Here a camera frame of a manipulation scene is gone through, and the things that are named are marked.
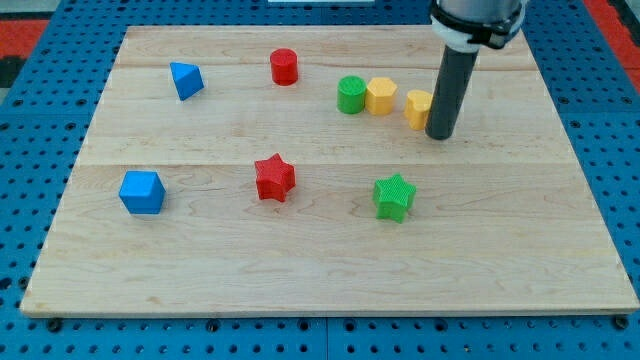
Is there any yellow hexagon block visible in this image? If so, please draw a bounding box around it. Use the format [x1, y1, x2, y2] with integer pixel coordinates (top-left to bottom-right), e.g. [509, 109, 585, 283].
[365, 77, 398, 115]

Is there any blue triangle block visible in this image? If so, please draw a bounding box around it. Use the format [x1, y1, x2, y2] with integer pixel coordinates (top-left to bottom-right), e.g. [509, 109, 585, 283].
[169, 62, 205, 101]

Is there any red star block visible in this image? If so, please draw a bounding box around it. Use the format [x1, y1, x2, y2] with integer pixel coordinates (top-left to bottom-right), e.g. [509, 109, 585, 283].
[254, 153, 296, 202]

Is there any wooden board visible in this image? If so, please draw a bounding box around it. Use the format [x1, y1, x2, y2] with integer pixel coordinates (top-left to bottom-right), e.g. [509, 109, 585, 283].
[21, 26, 639, 318]

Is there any yellow heart block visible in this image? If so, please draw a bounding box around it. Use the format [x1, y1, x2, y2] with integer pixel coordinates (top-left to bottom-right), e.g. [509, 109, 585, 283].
[403, 89, 433, 130]

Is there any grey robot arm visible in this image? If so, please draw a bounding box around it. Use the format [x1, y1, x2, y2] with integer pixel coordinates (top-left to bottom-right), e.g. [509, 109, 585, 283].
[425, 0, 527, 140]

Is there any red cylinder block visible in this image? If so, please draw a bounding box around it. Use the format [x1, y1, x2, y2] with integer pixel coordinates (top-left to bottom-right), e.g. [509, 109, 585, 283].
[269, 48, 299, 86]

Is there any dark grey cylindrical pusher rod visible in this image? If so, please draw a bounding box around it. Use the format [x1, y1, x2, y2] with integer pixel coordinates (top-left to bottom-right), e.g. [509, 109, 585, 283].
[425, 46, 477, 140]

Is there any green star block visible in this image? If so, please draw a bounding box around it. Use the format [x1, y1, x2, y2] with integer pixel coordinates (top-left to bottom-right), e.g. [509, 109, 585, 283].
[372, 173, 417, 223]

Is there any blue cube block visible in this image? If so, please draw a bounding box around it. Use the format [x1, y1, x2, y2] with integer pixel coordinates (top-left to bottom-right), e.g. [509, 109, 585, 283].
[119, 170, 166, 215]

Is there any green cylinder block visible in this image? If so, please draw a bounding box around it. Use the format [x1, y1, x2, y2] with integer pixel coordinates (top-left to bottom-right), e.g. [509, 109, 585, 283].
[337, 75, 366, 114]

